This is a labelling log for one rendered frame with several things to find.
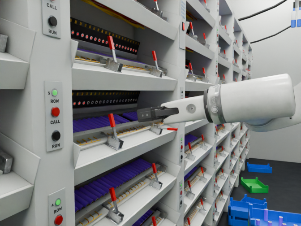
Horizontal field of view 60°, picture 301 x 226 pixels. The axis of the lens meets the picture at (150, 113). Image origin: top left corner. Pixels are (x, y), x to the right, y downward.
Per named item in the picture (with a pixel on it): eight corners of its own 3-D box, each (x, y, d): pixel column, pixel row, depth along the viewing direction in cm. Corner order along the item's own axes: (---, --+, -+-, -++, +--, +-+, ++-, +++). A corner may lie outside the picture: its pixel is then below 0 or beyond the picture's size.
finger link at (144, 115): (158, 120, 58) (133, 123, 61) (164, 119, 61) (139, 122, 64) (156, 106, 58) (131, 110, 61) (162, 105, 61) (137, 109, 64)
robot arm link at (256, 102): (229, 97, 62) (219, 77, 55) (291, 88, 56) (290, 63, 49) (230, 130, 58) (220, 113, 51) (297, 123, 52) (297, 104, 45)
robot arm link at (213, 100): (222, 125, 52) (208, 127, 53) (230, 121, 60) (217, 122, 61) (217, 84, 52) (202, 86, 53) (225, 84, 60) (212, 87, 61)
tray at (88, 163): (173, 139, 107) (181, 118, 105) (68, 189, 53) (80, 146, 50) (133, 120, 115) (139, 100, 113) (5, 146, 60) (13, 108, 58)
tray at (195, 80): (211, 91, 168) (219, 70, 165) (181, 90, 114) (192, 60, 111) (183, 80, 176) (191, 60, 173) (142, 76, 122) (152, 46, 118)
